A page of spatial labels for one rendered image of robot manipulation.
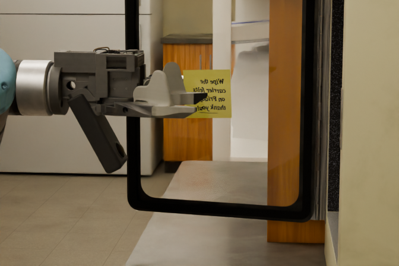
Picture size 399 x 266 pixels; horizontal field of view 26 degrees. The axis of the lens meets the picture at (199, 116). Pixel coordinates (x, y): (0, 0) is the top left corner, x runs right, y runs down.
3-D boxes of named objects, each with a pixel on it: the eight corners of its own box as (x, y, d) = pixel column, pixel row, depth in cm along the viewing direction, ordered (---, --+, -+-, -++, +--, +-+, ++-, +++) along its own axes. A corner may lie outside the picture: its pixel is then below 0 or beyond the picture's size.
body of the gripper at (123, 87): (139, 54, 110) (47, 53, 112) (139, 121, 112) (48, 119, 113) (149, 50, 118) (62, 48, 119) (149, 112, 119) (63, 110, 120)
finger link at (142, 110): (143, 107, 107) (95, 100, 113) (143, 119, 107) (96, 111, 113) (170, 103, 111) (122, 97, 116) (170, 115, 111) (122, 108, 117)
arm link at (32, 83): (16, 119, 113) (34, 110, 121) (50, 120, 113) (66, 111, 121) (15, 62, 112) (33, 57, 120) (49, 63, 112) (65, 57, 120)
